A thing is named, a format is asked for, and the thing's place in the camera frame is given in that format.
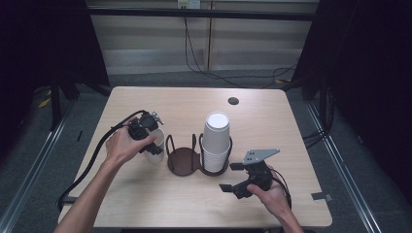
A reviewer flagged brown double cup holder rack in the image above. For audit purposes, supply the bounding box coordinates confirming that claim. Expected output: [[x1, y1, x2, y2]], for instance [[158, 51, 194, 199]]
[[164, 132, 233, 178]]

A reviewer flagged black hanging wall cable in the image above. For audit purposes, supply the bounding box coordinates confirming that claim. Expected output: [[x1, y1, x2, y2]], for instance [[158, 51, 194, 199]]
[[183, 8, 299, 89]]

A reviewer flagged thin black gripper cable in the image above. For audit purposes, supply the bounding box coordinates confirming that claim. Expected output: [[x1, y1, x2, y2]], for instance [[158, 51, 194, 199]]
[[269, 168, 293, 210]]

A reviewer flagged thick black gripper cable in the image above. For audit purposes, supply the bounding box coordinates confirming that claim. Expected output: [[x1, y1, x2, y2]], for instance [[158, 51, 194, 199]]
[[56, 109, 148, 212]]

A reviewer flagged yellow floor tape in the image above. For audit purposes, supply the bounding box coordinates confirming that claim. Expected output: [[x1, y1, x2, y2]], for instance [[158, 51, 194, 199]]
[[37, 96, 52, 110]]

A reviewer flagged black floor cable bundle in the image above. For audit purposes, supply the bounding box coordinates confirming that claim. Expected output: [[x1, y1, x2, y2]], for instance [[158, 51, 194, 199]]
[[301, 85, 335, 149]]

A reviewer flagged black horizontal bar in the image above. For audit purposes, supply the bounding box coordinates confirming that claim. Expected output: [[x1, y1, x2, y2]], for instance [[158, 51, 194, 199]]
[[86, 7, 318, 22]]

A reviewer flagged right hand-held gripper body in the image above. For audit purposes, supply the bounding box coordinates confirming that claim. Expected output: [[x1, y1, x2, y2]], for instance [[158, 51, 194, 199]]
[[232, 148, 281, 200]]

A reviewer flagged dark curtain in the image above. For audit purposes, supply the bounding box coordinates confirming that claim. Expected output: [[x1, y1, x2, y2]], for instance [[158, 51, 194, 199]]
[[0, 0, 112, 159], [291, 0, 412, 198]]

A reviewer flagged metal floor rail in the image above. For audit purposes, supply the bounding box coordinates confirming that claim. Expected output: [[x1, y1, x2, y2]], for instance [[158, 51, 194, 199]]
[[0, 103, 77, 233], [305, 100, 385, 233]]

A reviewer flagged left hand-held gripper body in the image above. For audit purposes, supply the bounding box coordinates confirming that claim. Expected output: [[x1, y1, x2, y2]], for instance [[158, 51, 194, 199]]
[[127, 110, 165, 153]]

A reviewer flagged white paper cup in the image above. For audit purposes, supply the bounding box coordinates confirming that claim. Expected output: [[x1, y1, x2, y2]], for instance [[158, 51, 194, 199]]
[[144, 127, 166, 163]]

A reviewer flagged white wall outlet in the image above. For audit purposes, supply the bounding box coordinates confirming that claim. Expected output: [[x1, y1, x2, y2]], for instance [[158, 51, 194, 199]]
[[177, 0, 202, 10]]

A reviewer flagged person's left hand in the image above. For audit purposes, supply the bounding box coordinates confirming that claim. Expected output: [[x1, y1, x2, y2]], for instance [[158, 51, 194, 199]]
[[104, 117, 158, 168]]

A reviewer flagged person's right hand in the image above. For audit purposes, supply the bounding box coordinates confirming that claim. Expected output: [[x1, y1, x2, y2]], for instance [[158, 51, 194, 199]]
[[246, 176, 292, 221]]

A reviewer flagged stack of white cups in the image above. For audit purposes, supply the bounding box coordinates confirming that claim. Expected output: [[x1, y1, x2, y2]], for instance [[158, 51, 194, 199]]
[[201, 111, 231, 174]]

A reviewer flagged grey tape strip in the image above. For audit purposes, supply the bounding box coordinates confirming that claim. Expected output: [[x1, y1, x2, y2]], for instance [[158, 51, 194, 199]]
[[311, 191, 334, 202]]

